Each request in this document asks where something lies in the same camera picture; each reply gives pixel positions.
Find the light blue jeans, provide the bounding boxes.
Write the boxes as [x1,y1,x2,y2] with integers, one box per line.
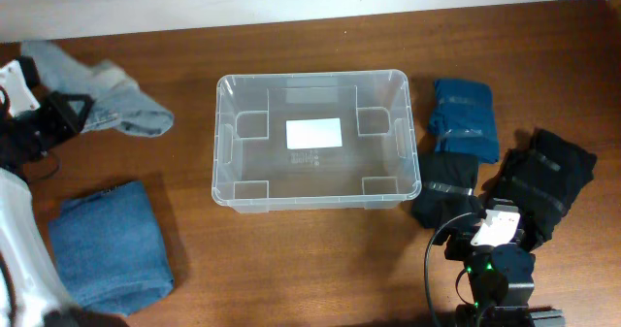
[20,41,175,138]

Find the small black cloth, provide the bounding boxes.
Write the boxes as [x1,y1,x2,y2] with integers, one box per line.
[411,152,482,229]

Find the large black cloth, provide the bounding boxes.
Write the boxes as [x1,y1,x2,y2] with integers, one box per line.
[488,129,598,251]

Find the teal cloth with tape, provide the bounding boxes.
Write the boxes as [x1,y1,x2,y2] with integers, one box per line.
[427,79,500,164]

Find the dark blue jeans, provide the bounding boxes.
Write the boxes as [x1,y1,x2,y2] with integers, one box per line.
[49,181,175,316]

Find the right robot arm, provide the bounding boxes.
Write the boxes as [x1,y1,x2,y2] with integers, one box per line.
[443,198,567,327]

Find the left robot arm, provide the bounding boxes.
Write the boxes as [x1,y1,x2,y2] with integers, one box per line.
[1,56,94,326]

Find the clear plastic storage bin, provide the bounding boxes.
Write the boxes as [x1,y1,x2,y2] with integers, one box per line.
[212,69,422,213]

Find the white label in bin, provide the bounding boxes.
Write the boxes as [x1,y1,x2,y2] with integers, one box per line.
[285,118,343,149]

